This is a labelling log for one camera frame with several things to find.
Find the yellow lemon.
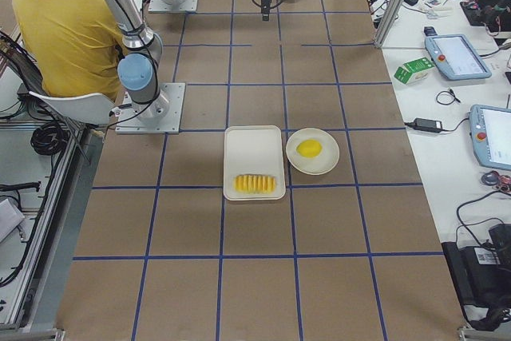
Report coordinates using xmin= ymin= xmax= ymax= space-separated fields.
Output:
xmin=296 ymin=139 xmax=323 ymax=158

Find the white rectangular tray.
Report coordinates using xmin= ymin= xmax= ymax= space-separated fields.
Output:
xmin=224 ymin=125 xmax=286 ymax=201

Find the green white carton box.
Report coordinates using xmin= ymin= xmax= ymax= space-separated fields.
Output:
xmin=394 ymin=57 xmax=434 ymax=85

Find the cream round plate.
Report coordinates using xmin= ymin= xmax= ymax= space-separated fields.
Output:
xmin=286 ymin=128 xmax=340 ymax=175

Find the far blue teach pendant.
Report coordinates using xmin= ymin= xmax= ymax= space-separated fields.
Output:
xmin=424 ymin=34 xmax=492 ymax=81

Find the blue teach pendant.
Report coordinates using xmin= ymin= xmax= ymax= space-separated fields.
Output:
xmin=424 ymin=34 xmax=492 ymax=81
xmin=469 ymin=105 xmax=510 ymax=171

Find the person in yellow shirt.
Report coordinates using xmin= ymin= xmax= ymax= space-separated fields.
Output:
xmin=12 ymin=0 xmax=127 ymax=100

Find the black power adapter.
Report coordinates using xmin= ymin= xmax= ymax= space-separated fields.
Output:
xmin=414 ymin=117 xmax=443 ymax=133

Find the white chair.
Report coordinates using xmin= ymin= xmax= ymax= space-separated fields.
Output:
xmin=29 ymin=91 xmax=114 ymax=125

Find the near blue teach pendant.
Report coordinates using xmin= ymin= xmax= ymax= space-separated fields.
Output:
xmin=469 ymin=105 xmax=510 ymax=171

